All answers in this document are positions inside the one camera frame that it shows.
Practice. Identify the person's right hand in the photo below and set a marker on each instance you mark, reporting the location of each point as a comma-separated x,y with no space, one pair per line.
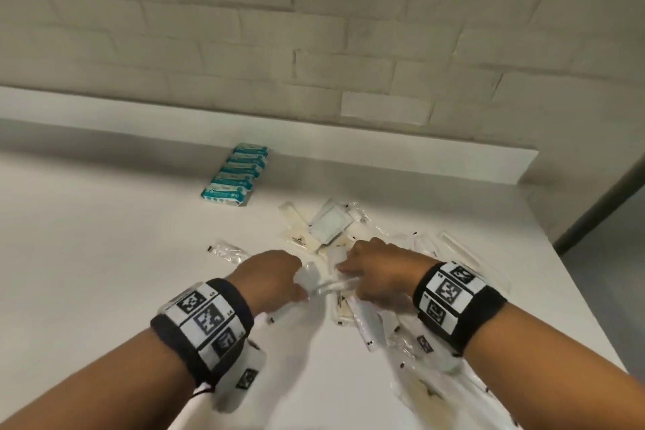
388,273

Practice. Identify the pile of mixed clear packets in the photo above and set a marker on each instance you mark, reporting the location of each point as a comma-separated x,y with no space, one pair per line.
330,223

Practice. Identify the black right wristband with markers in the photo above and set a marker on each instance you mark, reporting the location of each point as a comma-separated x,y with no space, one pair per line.
448,291

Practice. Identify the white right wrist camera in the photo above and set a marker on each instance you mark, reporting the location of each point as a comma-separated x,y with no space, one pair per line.
428,346

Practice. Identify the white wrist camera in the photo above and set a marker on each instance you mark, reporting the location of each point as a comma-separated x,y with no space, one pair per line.
428,346
242,379

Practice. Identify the black left wristband with markers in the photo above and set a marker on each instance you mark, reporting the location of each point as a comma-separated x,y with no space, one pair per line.
206,319

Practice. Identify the person's left forearm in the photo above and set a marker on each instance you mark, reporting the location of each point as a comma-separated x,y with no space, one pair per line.
101,384

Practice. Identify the person's left hand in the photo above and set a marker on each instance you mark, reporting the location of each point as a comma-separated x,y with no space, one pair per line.
267,278

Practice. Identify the row of toothbrushes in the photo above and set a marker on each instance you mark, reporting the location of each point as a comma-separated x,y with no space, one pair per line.
327,288

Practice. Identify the black wristband with markers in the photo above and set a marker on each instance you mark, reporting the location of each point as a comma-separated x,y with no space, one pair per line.
448,291
206,319

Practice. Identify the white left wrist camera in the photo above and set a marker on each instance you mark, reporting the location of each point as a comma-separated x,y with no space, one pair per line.
242,379

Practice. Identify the person's right forearm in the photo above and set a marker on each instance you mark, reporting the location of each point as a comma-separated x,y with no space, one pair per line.
544,369

